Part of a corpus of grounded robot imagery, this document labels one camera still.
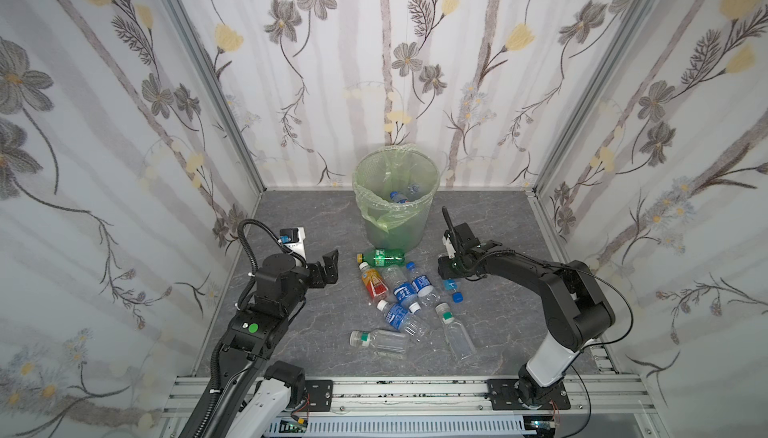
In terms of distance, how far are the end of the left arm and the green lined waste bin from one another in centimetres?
21

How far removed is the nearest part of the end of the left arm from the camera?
63cm

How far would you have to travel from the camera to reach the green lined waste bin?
82 cm
